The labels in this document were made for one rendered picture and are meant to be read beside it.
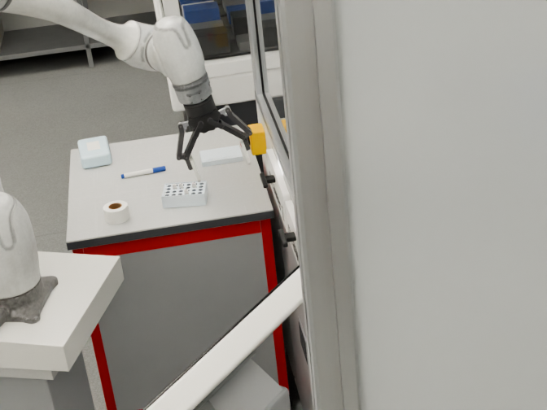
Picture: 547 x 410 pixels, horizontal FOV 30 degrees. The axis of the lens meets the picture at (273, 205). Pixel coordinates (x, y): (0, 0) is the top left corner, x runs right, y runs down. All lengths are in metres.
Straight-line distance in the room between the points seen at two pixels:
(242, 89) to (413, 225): 2.61
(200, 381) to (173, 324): 1.49
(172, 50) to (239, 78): 1.01
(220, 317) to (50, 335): 0.81
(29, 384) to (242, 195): 0.86
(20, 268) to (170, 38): 0.64
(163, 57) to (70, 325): 0.67
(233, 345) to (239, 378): 0.14
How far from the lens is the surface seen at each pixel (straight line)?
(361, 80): 0.81
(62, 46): 6.40
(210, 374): 1.57
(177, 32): 2.45
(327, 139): 0.80
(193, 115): 2.53
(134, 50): 2.55
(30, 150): 5.41
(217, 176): 3.08
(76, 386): 2.63
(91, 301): 2.45
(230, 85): 3.45
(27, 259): 2.39
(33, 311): 2.42
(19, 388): 2.53
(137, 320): 3.02
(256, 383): 1.75
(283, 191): 2.59
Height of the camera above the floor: 2.13
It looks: 28 degrees down
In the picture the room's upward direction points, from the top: 6 degrees counter-clockwise
